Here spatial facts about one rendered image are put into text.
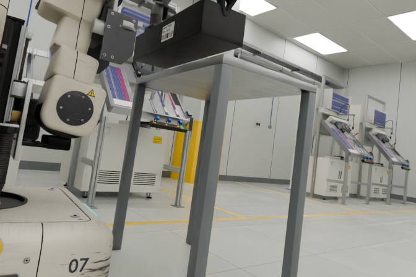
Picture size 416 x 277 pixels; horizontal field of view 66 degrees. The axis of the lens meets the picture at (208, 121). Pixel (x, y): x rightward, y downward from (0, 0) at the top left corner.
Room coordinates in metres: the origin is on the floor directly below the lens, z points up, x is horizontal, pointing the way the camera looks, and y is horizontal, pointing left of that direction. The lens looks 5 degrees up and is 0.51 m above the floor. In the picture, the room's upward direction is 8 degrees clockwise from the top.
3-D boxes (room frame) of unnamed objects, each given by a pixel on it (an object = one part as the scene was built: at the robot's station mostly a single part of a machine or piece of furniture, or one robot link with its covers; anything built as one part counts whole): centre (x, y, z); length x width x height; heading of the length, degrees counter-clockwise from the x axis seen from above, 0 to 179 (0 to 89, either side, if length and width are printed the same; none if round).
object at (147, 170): (2.83, 0.70, 0.65); 1.01 x 0.73 x 1.29; 39
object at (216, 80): (1.35, -0.01, 0.40); 0.70 x 0.45 x 0.80; 34
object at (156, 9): (1.48, 0.31, 1.13); 0.07 x 0.06 x 0.07; 140
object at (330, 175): (5.20, -1.94, 0.95); 1.36 x 0.82 x 1.90; 39
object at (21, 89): (1.06, 0.53, 0.53); 0.28 x 0.27 x 0.25; 34
